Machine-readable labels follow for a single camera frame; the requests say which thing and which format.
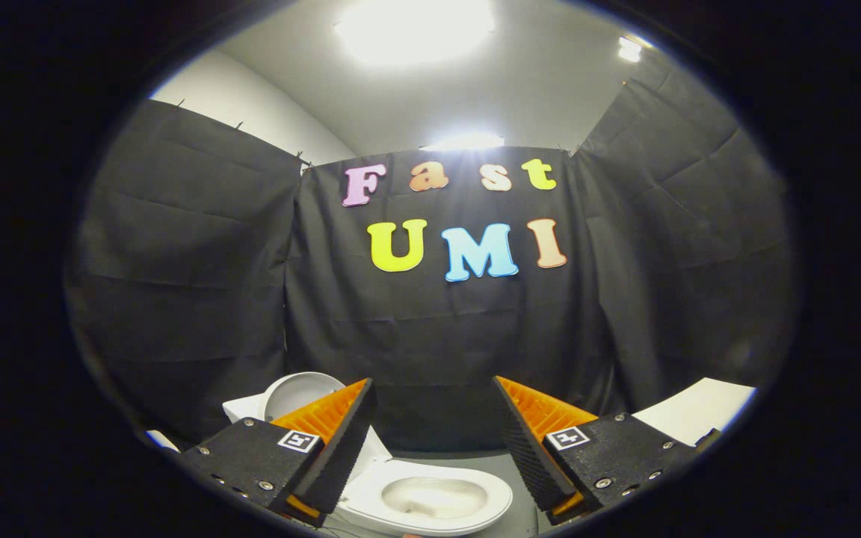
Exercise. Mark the black backdrop cloth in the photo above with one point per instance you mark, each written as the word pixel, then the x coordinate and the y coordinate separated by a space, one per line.
pixel 438 336

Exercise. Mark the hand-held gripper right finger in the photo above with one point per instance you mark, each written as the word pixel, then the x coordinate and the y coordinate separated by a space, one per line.
pixel 526 448

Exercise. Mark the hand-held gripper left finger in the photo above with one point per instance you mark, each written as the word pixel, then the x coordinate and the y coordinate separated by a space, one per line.
pixel 344 441

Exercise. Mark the large ceiling light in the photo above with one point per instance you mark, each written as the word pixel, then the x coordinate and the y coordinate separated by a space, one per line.
pixel 415 30

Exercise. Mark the white toilet tank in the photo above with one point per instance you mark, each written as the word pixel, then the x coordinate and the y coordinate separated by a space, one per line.
pixel 244 409

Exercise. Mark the white drawer cabinet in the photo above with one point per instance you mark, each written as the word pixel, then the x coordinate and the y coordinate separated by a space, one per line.
pixel 692 411

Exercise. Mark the small ceiling light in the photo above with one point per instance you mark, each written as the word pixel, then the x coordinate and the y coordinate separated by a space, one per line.
pixel 630 49

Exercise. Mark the white toilet bowl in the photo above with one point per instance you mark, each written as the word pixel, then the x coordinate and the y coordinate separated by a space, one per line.
pixel 490 497

